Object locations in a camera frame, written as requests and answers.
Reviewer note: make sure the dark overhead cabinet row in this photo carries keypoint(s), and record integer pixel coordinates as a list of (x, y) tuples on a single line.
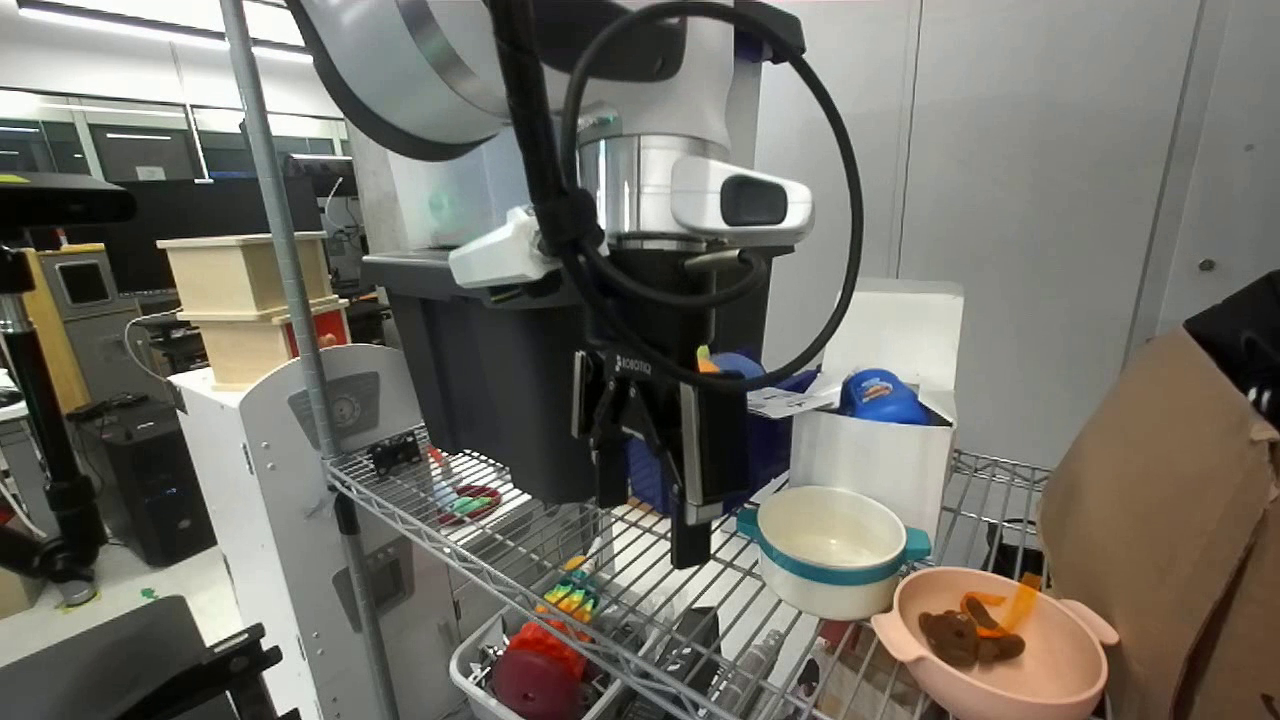
[(132, 145)]

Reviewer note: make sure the black clip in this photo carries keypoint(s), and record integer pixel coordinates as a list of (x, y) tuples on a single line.
[(396, 454)]

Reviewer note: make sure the brown cardboard box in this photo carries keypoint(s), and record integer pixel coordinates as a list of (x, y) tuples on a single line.
[(1161, 535)]

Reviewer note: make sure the black equipment base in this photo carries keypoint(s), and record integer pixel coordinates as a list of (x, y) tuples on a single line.
[(122, 664)]

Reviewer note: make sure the black camera pole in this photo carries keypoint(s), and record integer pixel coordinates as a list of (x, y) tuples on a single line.
[(44, 443)]

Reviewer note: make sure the cream bowl with teal band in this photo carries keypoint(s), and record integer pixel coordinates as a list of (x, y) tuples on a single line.
[(824, 583)]

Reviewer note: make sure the clear plastic storage bin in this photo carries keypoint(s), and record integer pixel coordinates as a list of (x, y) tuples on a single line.
[(400, 201)]

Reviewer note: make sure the flat grey plastic packet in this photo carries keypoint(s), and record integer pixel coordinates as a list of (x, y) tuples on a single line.
[(787, 400)]

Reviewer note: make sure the small red green toy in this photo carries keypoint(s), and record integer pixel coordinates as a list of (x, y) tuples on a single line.
[(467, 504)]

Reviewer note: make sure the black box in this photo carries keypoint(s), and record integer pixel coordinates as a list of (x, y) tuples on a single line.
[(140, 485)]

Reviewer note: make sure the blue printed pouch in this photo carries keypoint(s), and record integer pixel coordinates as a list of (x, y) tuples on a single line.
[(884, 396)]

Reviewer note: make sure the dark grey storage tote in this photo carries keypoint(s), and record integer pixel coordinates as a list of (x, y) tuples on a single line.
[(467, 385)]

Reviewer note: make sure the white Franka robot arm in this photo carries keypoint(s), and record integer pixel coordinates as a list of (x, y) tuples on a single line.
[(400, 67)]

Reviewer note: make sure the yellow device with screen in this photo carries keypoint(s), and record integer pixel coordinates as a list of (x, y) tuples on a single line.
[(80, 323)]

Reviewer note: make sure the blue plastic bin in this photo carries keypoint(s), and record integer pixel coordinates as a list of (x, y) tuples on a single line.
[(774, 454)]

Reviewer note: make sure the yellow-green ball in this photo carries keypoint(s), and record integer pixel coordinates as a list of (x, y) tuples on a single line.
[(703, 356)]

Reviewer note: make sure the red disc toy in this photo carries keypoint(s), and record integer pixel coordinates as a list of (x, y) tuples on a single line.
[(537, 668)]

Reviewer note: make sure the brown bear plushie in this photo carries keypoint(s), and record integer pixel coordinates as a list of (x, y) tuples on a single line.
[(965, 639)]

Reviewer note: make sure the white cabinet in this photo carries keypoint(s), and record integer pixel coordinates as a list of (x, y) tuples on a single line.
[(253, 466)]

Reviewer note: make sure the pink bowl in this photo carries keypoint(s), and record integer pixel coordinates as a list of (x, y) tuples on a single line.
[(1041, 681)]

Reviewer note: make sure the rainbow stacking toy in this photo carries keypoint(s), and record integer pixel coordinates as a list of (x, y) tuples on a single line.
[(570, 599)]

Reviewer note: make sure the plain black camera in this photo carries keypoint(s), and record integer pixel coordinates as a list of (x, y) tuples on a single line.
[(61, 201)]

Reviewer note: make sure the blue ball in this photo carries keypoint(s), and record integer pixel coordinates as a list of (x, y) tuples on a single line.
[(739, 370)]

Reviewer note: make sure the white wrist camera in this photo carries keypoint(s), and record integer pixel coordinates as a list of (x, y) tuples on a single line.
[(502, 251)]

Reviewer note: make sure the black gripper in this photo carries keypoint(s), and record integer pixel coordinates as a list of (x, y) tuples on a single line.
[(664, 312)]

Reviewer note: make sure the cream stacked drawer boxes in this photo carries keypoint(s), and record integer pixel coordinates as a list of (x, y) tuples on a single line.
[(243, 284)]

